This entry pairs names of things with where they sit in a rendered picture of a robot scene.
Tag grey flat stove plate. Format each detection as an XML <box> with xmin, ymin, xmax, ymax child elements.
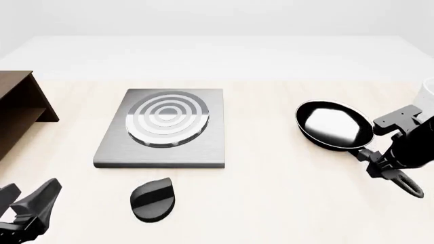
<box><xmin>92</xmin><ymin>87</ymin><xmax>226</xmax><ymax>169</ymax></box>

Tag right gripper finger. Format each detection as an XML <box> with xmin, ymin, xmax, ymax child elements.
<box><xmin>366</xmin><ymin>163</ymin><xmax>403</xmax><ymax>180</ymax></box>
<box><xmin>356</xmin><ymin>148</ymin><xmax>382</xmax><ymax>164</ymax></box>

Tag white mug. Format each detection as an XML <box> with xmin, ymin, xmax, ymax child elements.
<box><xmin>412</xmin><ymin>77</ymin><xmax>434</xmax><ymax>121</ymax></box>

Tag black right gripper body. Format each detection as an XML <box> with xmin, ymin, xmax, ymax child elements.
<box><xmin>376</xmin><ymin>142</ymin><xmax>401</xmax><ymax>171</ymax></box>

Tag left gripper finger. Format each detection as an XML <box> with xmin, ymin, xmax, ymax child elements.
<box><xmin>9</xmin><ymin>178</ymin><xmax>63</xmax><ymax>234</ymax></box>
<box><xmin>0</xmin><ymin>183</ymin><xmax>22</xmax><ymax>207</ymax></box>

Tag black frying pan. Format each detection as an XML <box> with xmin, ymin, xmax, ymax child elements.
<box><xmin>294</xmin><ymin>100</ymin><xmax>426</xmax><ymax>200</ymax></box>

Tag round black stove knob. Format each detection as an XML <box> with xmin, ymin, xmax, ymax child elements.
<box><xmin>130</xmin><ymin>177</ymin><xmax>178</xmax><ymax>224</ymax></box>

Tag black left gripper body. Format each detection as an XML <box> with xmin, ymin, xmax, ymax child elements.
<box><xmin>0</xmin><ymin>203</ymin><xmax>47</xmax><ymax>244</ymax></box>

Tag dark brown wooden cabinet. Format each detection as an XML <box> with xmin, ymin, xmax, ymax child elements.
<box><xmin>0</xmin><ymin>70</ymin><xmax>60</xmax><ymax>161</ymax></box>

